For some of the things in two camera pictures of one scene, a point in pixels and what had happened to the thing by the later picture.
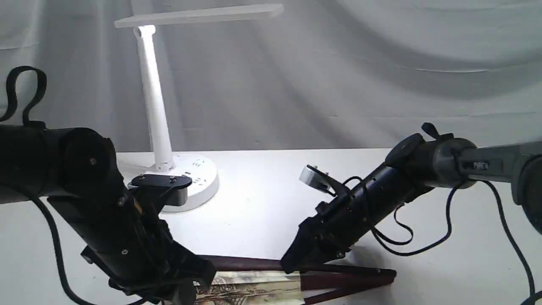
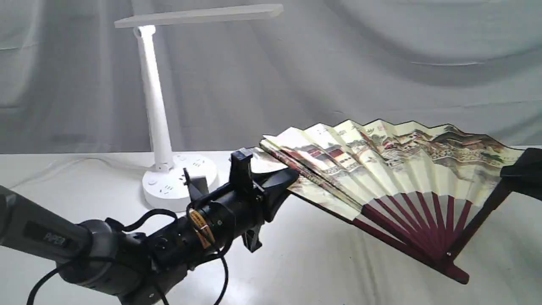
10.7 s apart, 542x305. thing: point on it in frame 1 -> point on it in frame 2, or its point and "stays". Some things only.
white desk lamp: x=204 y=177 stays
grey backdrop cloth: x=319 y=75 stays
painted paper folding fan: x=239 y=280 -> x=428 y=191
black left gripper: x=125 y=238 -> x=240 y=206
